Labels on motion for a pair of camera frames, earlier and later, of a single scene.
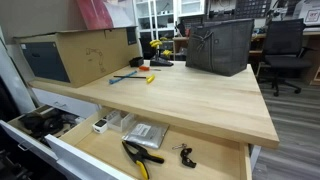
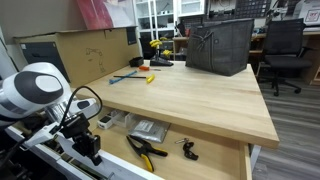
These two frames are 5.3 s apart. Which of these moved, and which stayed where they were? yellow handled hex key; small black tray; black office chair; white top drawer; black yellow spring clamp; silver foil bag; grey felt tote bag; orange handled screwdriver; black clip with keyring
Moved: black clip with keyring; black yellow spring clamp; white top drawer
Stayed: small black tray; orange handled screwdriver; black office chair; silver foil bag; yellow handled hex key; grey felt tote bag
